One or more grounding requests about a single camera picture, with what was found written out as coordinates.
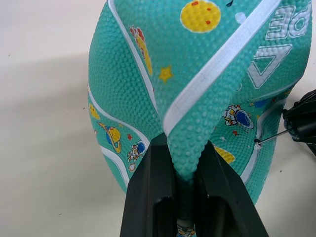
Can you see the black hand pump with needle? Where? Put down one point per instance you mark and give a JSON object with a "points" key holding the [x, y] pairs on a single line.
{"points": [[302, 118]]}

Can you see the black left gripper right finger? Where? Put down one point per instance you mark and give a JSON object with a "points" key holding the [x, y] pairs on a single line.
{"points": [[222, 197]]}

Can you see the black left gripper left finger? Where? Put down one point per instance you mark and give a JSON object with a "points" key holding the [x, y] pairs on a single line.
{"points": [[145, 187]]}

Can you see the teal deflated cartoon-print ball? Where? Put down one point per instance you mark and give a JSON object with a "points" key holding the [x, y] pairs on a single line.
{"points": [[187, 81]]}

